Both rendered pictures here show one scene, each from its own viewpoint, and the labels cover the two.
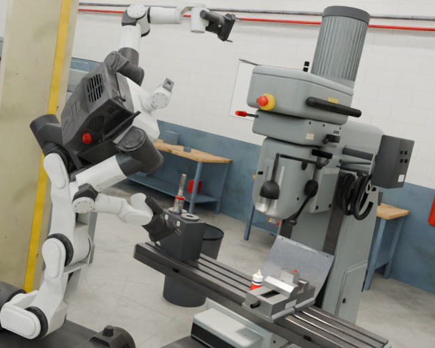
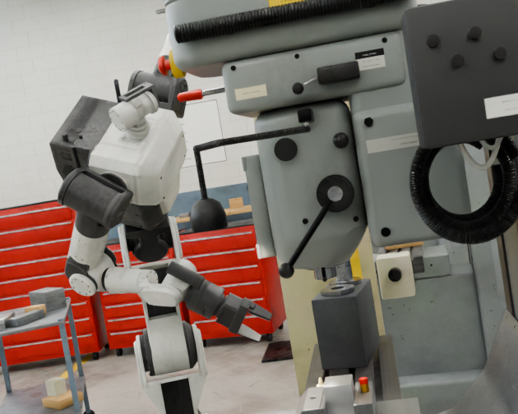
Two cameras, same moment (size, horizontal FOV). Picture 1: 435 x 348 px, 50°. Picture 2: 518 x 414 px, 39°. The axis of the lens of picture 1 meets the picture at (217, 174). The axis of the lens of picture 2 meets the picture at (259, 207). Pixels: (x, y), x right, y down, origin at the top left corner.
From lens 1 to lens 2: 1.88 m
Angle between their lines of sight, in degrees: 61
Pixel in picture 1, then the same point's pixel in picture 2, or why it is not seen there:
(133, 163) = (79, 218)
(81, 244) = (166, 342)
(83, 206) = (80, 286)
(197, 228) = (339, 309)
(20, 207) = not seen: hidden behind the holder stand
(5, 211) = (309, 314)
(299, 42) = not seen: outside the picture
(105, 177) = (74, 244)
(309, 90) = (185, 14)
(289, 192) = (276, 213)
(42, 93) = not seen: hidden behind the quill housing
